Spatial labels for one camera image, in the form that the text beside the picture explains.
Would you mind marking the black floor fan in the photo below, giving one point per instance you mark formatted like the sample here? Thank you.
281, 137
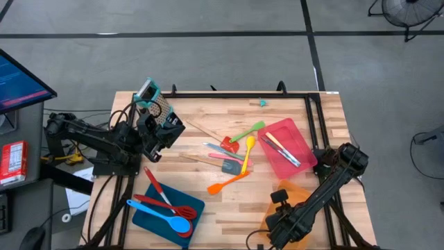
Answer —
409, 12

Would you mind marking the green silicone spatula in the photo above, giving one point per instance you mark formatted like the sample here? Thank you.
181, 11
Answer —
248, 132

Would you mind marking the red printed box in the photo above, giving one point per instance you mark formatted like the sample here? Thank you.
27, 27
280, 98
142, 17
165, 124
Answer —
13, 161

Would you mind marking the red metal-shaft slotted turner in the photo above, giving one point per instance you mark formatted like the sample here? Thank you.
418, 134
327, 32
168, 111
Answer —
154, 180

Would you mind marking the pink translucent plastic bin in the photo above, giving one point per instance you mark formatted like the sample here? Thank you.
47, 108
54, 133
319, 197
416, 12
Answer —
295, 163

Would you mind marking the blue silicone spoon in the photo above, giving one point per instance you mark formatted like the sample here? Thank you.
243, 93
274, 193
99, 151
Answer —
178, 224

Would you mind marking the thin wooden stick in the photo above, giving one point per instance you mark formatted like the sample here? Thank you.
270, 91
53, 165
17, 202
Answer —
204, 130

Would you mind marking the black keyboard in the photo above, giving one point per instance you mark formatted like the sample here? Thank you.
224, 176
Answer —
4, 213

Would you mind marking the red silicone slotted spoon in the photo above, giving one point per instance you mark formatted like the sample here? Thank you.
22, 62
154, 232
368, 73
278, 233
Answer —
163, 205

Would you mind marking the teal metal box grater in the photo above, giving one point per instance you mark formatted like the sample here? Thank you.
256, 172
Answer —
151, 92

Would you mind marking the blue-screen computer monitor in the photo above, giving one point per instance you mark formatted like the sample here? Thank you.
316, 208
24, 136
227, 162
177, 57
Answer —
17, 83

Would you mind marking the orange translucent plastic bin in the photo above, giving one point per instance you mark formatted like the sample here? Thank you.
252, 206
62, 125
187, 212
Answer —
301, 189

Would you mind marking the dark kitchen knife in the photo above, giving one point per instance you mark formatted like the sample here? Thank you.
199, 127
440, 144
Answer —
274, 147

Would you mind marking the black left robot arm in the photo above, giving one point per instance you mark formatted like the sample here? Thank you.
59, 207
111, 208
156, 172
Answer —
93, 139

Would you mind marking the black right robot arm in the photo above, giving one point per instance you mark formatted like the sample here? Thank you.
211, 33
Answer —
322, 194

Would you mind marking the yellow silicone spoon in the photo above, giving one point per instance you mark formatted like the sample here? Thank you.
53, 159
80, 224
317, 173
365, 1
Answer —
249, 144

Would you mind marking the white tape roll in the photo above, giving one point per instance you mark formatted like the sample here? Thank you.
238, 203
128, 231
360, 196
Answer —
66, 218

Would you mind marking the small red scraper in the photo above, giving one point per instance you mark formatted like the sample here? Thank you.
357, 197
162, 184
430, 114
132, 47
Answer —
230, 146

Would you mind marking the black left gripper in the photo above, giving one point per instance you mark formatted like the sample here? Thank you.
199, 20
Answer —
166, 133

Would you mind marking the black computer mouse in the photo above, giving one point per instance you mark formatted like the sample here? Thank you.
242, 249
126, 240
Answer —
31, 239

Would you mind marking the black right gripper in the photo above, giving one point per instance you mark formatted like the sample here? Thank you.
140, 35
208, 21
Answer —
288, 227

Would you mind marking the white paper sheet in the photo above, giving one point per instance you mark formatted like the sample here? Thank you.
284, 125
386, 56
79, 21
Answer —
78, 194

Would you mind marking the orange silicone spatula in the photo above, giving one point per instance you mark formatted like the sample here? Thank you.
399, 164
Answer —
215, 189

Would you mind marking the pink silicone spatula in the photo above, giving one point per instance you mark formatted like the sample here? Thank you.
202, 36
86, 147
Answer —
222, 157

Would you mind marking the grey operator desk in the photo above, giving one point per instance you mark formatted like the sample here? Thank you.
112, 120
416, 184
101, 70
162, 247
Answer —
27, 208

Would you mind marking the small teal clip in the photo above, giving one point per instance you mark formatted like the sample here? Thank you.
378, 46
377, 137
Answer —
263, 102

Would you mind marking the teal plastic bin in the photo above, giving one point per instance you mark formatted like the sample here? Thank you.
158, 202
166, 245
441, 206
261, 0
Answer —
152, 222

